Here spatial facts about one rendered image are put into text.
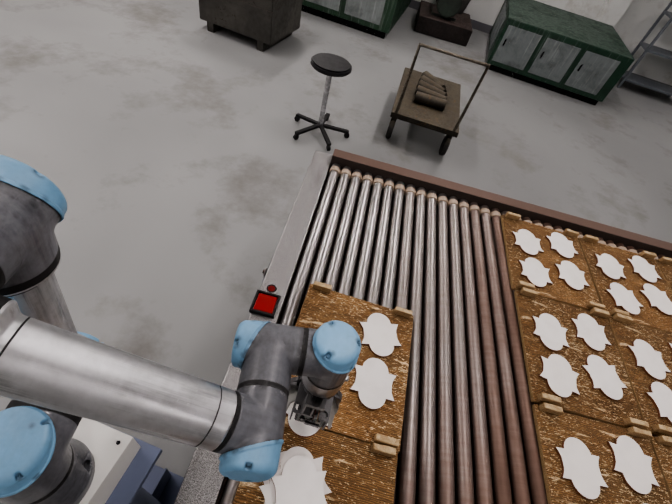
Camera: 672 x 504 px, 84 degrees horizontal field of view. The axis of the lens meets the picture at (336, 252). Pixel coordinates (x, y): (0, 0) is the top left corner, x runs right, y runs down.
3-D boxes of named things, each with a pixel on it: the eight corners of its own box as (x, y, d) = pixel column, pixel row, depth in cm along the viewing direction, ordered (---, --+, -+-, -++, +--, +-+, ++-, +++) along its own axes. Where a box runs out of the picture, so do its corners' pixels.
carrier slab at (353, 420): (265, 411, 94) (265, 409, 93) (309, 286, 121) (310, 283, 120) (398, 453, 94) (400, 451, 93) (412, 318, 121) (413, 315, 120)
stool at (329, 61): (353, 128, 364) (371, 59, 316) (339, 156, 330) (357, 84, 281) (301, 110, 366) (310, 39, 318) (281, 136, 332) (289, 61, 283)
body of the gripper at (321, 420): (287, 420, 73) (294, 399, 64) (299, 378, 79) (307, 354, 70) (324, 431, 73) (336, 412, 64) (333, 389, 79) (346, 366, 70)
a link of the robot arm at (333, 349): (312, 312, 58) (365, 320, 59) (303, 343, 66) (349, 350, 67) (307, 359, 53) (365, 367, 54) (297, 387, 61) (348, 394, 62)
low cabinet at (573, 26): (583, 68, 631) (612, 25, 581) (598, 108, 526) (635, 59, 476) (487, 36, 642) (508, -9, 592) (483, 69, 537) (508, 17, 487)
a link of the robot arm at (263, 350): (223, 374, 51) (303, 384, 52) (241, 307, 59) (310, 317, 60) (224, 397, 56) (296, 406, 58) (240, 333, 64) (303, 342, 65)
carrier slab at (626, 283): (604, 317, 138) (613, 311, 135) (576, 239, 166) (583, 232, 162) (692, 341, 139) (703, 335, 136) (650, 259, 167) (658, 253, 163)
